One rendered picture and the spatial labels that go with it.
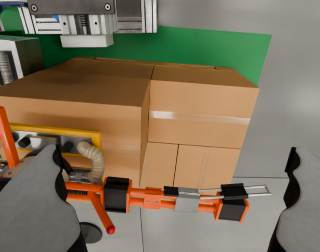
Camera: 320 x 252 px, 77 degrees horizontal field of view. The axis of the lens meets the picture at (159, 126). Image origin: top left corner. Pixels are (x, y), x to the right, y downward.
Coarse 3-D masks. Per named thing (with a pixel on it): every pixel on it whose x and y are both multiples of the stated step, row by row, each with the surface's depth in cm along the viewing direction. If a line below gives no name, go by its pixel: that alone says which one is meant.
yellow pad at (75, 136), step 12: (12, 132) 65; (24, 132) 65; (36, 132) 65; (48, 132) 65; (60, 132) 65; (72, 132) 65; (84, 132) 65; (96, 132) 65; (24, 144) 64; (60, 144) 67; (72, 144) 66; (96, 144) 67
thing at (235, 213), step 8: (224, 200) 60; (232, 200) 60; (240, 200) 61; (216, 208) 62; (224, 208) 60; (232, 208) 60; (240, 208) 60; (216, 216) 62; (224, 216) 61; (232, 216) 61; (240, 216) 61
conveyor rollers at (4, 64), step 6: (0, 54) 106; (6, 54) 108; (0, 60) 107; (6, 60) 109; (0, 66) 109; (6, 66) 110; (6, 72) 111; (6, 78) 112; (12, 78) 114; (0, 84) 117
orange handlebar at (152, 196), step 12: (0, 108) 49; (0, 120) 50; (0, 132) 52; (12, 144) 55; (12, 156) 55; (132, 192) 60; (144, 192) 60; (156, 192) 60; (132, 204) 63; (144, 204) 62; (156, 204) 61; (168, 204) 62; (204, 204) 63
